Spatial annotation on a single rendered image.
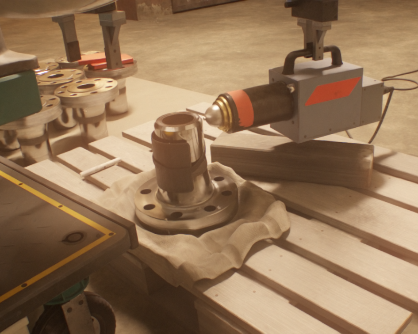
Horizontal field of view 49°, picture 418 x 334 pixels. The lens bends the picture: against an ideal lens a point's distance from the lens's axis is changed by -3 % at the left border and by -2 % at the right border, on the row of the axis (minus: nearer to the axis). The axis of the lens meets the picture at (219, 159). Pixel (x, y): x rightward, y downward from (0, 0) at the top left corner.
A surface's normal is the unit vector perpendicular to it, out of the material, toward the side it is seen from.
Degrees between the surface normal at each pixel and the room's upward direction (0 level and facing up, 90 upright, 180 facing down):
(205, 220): 90
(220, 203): 0
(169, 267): 78
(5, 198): 0
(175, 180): 90
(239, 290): 0
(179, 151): 90
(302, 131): 90
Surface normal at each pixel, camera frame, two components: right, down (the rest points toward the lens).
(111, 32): -0.64, 0.37
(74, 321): 0.77, 0.23
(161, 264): -0.72, 0.16
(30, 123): 0.42, 0.37
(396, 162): -0.07, -0.90
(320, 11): -0.90, 0.24
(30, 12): -0.05, 1.00
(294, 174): -0.36, 0.43
